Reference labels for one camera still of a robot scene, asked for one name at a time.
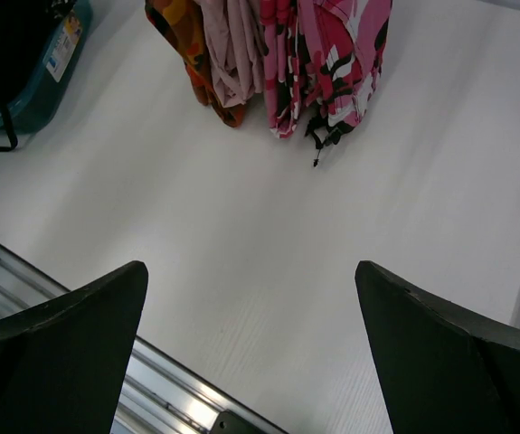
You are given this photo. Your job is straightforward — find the front aluminium rail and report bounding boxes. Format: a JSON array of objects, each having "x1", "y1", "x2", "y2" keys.
[{"x1": 0, "y1": 244, "x2": 282, "y2": 433}]

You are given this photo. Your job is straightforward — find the light pink trousers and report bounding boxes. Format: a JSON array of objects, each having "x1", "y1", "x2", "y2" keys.
[{"x1": 197, "y1": 0, "x2": 265, "y2": 108}]

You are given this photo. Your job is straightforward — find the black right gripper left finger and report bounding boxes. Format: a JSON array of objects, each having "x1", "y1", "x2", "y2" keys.
[{"x1": 0, "y1": 261, "x2": 148, "y2": 433}]

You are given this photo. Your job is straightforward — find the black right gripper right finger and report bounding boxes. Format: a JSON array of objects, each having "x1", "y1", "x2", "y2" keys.
[{"x1": 355, "y1": 261, "x2": 520, "y2": 433}]

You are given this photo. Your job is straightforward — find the teal plastic basket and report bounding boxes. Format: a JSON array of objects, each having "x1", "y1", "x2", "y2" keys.
[{"x1": 0, "y1": 1, "x2": 93, "y2": 134}]

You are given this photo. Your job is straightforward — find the orange camouflage trousers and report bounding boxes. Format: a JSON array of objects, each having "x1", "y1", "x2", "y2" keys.
[{"x1": 145, "y1": 0, "x2": 246, "y2": 127}]

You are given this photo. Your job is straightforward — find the pink camouflage trousers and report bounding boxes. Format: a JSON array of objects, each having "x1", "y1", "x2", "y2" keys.
[{"x1": 260, "y1": 0, "x2": 392, "y2": 151}]

